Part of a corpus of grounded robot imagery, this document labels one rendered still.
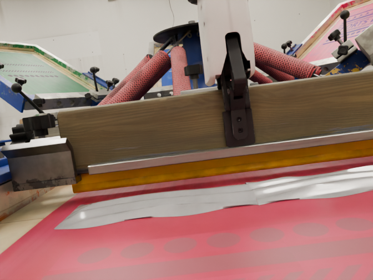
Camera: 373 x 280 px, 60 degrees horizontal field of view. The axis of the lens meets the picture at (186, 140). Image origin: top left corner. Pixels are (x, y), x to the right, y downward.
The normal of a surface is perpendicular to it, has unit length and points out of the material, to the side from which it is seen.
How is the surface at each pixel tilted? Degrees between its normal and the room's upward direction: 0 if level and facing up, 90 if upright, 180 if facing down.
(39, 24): 90
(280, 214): 0
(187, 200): 31
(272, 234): 0
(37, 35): 90
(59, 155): 90
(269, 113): 90
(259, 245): 0
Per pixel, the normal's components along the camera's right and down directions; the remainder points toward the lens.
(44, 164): 0.00, 0.11
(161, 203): -0.15, -0.80
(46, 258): -0.13, -0.99
